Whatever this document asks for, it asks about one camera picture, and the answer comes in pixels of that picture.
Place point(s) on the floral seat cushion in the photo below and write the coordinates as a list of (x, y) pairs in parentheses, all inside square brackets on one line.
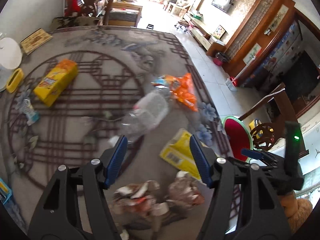
[(73, 21)]

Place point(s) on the small black stool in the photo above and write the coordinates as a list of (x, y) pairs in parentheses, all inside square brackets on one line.
[(150, 26)]

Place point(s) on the yellow toy car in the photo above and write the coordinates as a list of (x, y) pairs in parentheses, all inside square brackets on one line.
[(252, 125)]

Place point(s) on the yellow white medicine box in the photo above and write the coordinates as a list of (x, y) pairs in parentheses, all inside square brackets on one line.
[(178, 154)]

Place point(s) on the wooden tv cabinet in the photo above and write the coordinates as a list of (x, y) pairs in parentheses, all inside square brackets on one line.
[(203, 36)]

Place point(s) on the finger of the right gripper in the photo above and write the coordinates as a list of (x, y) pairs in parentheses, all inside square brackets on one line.
[(263, 156)]

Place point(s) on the yellow illustrated book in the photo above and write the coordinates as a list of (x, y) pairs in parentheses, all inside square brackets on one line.
[(35, 40)]

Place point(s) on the brown trash pile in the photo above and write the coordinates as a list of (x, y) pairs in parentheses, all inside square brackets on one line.
[(149, 210)]

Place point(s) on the white desk lamp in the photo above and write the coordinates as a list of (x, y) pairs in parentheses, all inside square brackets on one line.
[(10, 59)]

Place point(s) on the person's right hand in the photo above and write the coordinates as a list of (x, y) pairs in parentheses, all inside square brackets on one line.
[(289, 203)]

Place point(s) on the orange snack bag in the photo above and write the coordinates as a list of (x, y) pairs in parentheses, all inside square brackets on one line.
[(181, 89)]

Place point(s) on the small red waste basket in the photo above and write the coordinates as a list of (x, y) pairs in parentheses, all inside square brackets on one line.
[(220, 58)]

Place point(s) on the red green trash bin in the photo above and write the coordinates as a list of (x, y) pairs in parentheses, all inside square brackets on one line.
[(239, 137)]

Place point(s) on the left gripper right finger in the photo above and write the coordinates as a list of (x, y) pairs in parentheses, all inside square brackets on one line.
[(260, 213)]

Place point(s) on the blue white wrapper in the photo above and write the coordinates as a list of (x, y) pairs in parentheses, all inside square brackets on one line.
[(27, 109)]

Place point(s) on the wall mounted television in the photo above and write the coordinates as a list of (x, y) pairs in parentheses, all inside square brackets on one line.
[(223, 5)]

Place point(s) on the clear plastic water bottle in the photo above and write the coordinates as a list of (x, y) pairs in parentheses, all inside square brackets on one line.
[(145, 116)]

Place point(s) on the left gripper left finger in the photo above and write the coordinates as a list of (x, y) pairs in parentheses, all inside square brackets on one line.
[(57, 214)]

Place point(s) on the wooden sofa with cushions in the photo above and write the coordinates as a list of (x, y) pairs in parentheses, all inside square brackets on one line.
[(125, 13)]

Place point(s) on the yellow rectangular holder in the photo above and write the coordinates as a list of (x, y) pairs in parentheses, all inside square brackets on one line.
[(14, 81)]

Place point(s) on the yellow iced tea carton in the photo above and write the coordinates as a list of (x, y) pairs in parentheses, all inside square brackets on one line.
[(56, 81)]

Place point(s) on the blue green toy tablet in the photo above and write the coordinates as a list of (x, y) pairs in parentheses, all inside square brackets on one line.
[(5, 191)]

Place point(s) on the dark wooden chair right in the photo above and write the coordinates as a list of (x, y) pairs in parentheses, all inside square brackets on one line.
[(266, 135)]

